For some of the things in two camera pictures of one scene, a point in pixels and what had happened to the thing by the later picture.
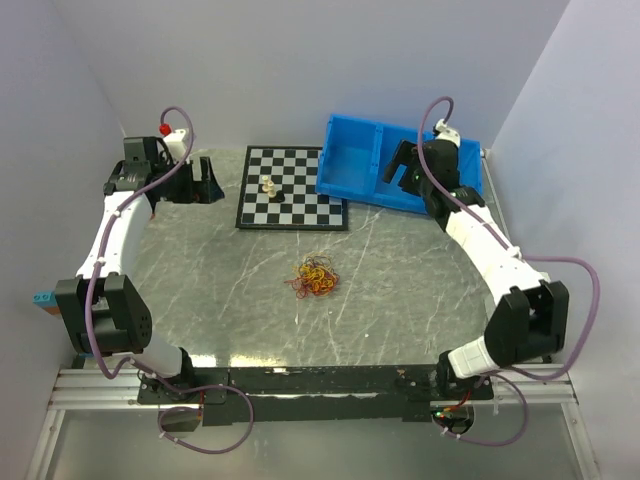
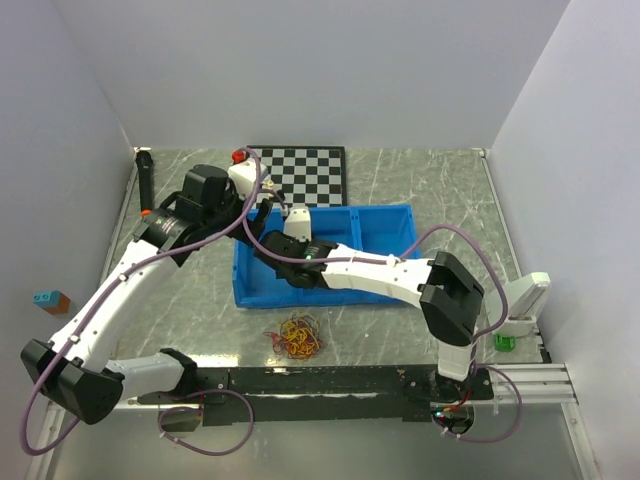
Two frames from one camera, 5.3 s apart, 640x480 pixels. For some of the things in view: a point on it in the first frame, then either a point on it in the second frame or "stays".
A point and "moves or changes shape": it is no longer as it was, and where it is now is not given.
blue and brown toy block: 48,301 stays
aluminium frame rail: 87,391 stays
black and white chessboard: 278,190 stays
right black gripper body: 421,181 -> 289,276
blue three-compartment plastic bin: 356,151 -> 379,231
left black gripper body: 178,187 -> 221,218
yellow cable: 316,275 moves or changes shape
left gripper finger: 207,171 -> 265,207
